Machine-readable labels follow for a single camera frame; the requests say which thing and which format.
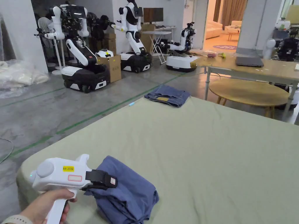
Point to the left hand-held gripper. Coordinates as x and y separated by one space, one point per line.
58 172

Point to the blue shirt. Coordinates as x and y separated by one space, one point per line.
126 186

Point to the person's left forearm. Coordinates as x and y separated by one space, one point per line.
14 220

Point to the person's left hand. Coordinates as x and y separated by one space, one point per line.
44 205

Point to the small light blue object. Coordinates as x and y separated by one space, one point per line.
131 104

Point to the folded blue jeans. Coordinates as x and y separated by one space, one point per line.
168 94

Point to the bed with pale green sheet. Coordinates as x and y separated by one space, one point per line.
210 151

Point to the open cardboard carton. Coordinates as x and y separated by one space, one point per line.
114 67

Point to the white black humanoid robot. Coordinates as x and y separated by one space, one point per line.
133 35
77 58
182 56
285 46

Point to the white bedding in plastic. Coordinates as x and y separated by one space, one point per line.
18 77

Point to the stacked cardboard cartons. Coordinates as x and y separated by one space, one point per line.
110 44

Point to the pink object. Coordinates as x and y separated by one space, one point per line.
212 55

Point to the green object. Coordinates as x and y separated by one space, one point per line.
222 55

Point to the white sofa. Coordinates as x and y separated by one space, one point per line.
213 30

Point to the grey laptop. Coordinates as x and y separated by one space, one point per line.
249 61

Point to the cream armchair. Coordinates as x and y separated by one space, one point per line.
233 26

